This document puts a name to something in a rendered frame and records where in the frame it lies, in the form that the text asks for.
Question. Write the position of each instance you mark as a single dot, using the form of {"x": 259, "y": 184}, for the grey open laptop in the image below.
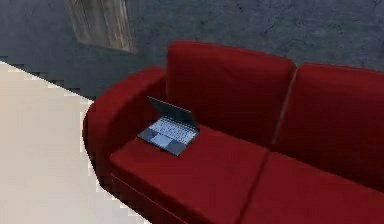
{"x": 170, "y": 135}

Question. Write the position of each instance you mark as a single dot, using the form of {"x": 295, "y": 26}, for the red sofa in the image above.
{"x": 233, "y": 173}

